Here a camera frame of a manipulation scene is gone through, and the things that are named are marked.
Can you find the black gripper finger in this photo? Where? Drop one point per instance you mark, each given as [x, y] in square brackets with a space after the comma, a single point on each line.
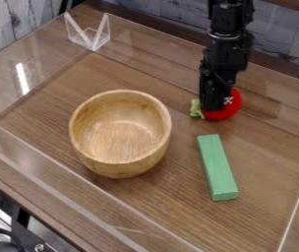
[220, 93]
[206, 89]

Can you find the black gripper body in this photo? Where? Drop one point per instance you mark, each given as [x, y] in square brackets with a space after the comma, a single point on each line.
[226, 56]

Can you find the red plush strawberry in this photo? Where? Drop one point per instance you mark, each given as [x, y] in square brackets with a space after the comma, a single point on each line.
[232, 105]

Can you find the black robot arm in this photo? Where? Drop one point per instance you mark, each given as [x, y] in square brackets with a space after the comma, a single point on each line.
[230, 16]

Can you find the wooden bowl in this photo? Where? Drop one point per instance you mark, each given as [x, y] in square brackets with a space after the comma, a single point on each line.
[120, 131]

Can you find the green rectangular block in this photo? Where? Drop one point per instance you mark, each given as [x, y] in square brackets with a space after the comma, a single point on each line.
[220, 179]

